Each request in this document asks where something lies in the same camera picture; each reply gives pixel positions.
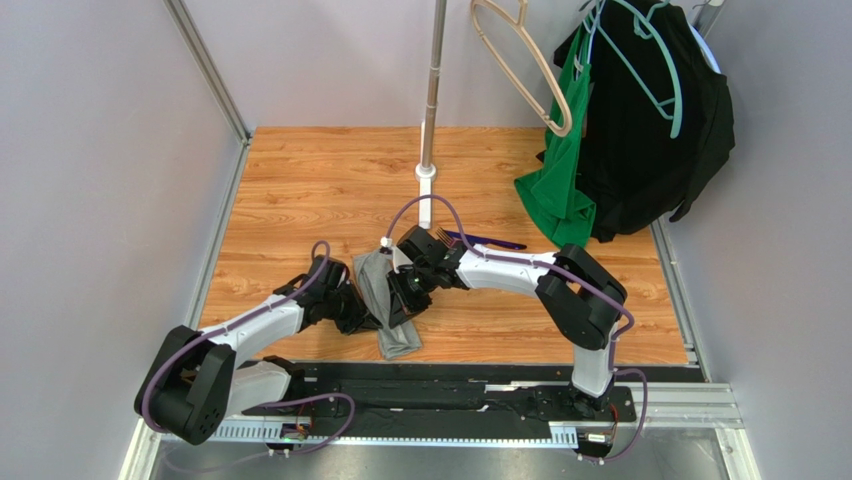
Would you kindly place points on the green shirt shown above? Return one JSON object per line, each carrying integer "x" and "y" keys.
{"x": 550, "y": 195}

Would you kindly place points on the black shirt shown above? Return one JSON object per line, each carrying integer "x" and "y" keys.
{"x": 628, "y": 164}

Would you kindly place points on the teal clothes hanger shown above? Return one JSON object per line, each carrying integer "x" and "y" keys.
{"x": 649, "y": 60}

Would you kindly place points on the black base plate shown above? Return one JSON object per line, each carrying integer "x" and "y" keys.
{"x": 373, "y": 400}

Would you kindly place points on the metal stand pole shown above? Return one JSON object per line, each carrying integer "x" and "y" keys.
{"x": 435, "y": 63}

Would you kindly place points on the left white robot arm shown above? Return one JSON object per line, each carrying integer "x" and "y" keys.
{"x": 226, "y": 359}

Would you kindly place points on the grey cloth napkin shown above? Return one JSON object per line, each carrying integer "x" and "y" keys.
{"x": 371, "y": 271}

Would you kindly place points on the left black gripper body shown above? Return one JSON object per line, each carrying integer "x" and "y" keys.
{"x": 344, "y": 306}

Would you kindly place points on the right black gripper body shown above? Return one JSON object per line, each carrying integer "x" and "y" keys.
{"x": 405, "y": 301}

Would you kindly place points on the beige clothes hanger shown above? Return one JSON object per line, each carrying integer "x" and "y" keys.
{"x": 505, "y": 35}

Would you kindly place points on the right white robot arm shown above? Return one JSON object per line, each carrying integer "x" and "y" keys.
{"x": 584, "y": 301}

